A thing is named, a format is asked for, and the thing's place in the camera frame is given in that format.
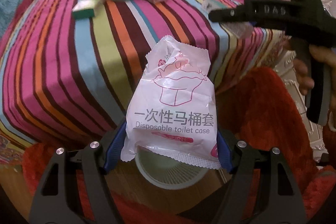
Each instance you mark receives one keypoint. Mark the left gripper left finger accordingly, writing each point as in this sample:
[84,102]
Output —
[57,198]

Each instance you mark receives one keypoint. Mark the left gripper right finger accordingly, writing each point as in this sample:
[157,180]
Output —
[262,188]

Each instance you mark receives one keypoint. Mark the pale green mesh waste basket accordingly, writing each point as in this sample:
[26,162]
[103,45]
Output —
[167,173]

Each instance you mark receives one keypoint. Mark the right hand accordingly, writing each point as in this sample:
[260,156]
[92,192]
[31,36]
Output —
[303,68]

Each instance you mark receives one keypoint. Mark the striped colourful bed sheet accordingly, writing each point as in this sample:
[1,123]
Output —
[66,81]

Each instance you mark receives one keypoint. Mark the teal patterned blanket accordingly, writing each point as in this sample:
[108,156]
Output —
[7,12]

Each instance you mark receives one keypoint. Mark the green white medicine box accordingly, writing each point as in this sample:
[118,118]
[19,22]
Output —
[86,9]

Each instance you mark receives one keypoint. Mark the white disposable toilet cover packet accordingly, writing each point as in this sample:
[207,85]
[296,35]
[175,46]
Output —
[173,111]

